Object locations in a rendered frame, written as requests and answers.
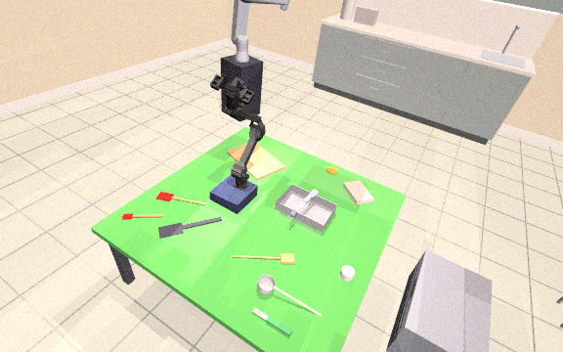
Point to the red spatula with wooden handle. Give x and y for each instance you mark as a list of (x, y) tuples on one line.
[(168, 197)]

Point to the short white cylinder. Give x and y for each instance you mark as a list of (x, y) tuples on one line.
[(347, 273)]

